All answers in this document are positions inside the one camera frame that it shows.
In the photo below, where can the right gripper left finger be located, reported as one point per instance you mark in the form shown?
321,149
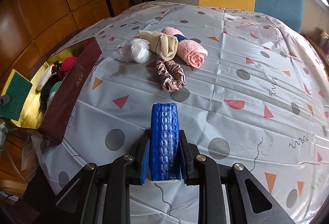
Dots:
140,166

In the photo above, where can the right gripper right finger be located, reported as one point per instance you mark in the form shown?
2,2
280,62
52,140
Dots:
187,153

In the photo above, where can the blue textured sponge block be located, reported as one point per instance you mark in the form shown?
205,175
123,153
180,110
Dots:
165,130

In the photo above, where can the pink satin scrunchie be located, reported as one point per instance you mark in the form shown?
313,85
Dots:
171,75

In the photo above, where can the pink towel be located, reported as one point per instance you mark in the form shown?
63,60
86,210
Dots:
191,52

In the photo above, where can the beige cloth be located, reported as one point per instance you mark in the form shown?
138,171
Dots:
165,46

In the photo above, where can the clear plastic shower cap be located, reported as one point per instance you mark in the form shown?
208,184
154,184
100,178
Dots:
135,50

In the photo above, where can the patterned grey tablecloth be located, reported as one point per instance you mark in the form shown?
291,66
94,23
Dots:
260,99

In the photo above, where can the gold box with maroon side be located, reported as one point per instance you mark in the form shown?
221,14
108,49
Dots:
53,123

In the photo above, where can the red plush item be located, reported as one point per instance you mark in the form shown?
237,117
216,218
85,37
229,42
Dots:
66,65

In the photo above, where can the white soap bar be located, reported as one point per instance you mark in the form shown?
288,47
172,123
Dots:
45,77

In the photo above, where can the yellow green scouring sponge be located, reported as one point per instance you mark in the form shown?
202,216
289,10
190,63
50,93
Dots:
14,95

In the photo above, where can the wooden wall cabinet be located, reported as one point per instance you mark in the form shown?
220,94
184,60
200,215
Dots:
31,29

